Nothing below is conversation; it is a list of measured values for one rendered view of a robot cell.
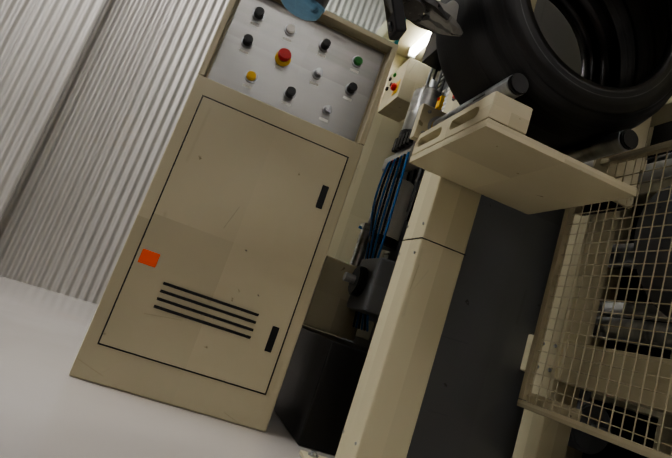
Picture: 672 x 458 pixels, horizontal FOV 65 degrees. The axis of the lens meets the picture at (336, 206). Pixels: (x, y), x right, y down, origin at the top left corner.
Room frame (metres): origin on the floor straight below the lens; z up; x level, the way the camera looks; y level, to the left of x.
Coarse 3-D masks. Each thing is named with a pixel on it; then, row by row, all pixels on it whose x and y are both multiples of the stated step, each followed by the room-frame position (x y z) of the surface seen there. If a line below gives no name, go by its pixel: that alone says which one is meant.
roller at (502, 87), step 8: (504, 80) 0.97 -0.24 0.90; (512, 80) 0.95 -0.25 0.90; (520, 80) 0.95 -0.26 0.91; (496, 88) 0.99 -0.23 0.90; (504, 88) 0.97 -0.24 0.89; (512, 88) 0.95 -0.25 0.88; (520, 88) 0.95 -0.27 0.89; (480, 96) 1.05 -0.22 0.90; (512, 96) 0.97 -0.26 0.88; (464, 104) 1.12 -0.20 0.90; (448, 112) 1.20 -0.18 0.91; (456, 112) 1.15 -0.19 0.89; (440, 120) 1.23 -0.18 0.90
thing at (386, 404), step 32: (448, 96) 1.44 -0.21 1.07; (448, 192) 1.33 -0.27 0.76; (416, 224) 1.38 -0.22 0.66; (448, 224) 1.34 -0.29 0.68; (416, 256) 1.33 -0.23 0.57; (448, 256) 1.34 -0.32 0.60; (416, 288) 1.33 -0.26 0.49; (448, 288) 1.35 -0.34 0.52; (384, 320) 1.40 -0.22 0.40; (416, 320) 1.33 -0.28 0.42; (384, 352) 1.34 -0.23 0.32; (416, 352) 1.34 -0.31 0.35; (384, 384) 1.33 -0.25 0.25; (416, 384) 1.34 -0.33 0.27; (352, 416) 1.41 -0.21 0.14; (384, 416) 1.33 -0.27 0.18; (416, 416) 1.35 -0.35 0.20; (352, 448) 1.35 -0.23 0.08; (384, 448) 1.34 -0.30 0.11
